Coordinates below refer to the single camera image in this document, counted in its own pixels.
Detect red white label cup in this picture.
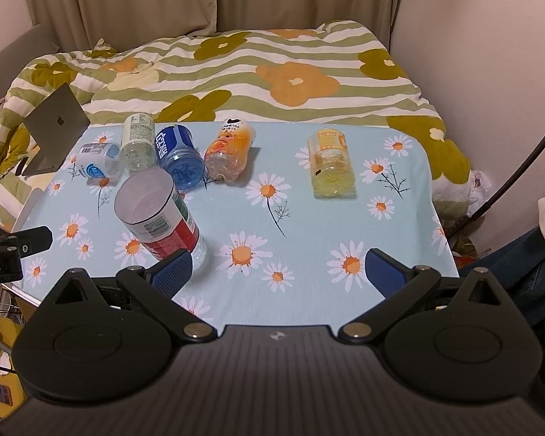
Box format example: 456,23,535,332
114,167,207,271

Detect yellow label bottle cup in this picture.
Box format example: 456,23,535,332
308,128,355,198

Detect white blue label bottle cup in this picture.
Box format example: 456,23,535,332
76,143,123,180

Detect clear green label bottle cup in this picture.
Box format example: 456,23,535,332
120,113,158,174

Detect orange label bottle cup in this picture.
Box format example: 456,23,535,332
203,118,256,183

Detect daisy print blue tablecloth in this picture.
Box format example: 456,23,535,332
18,123,457,329

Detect white plastic bag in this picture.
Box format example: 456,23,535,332
467,170,492,217

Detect grey laptop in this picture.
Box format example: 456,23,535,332
15,83,90,177

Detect grey headboard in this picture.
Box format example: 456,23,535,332
0,25,60,99

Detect striped floral duvet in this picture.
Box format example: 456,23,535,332
0,21,472,229

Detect black cable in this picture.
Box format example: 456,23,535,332
447,110,545,241

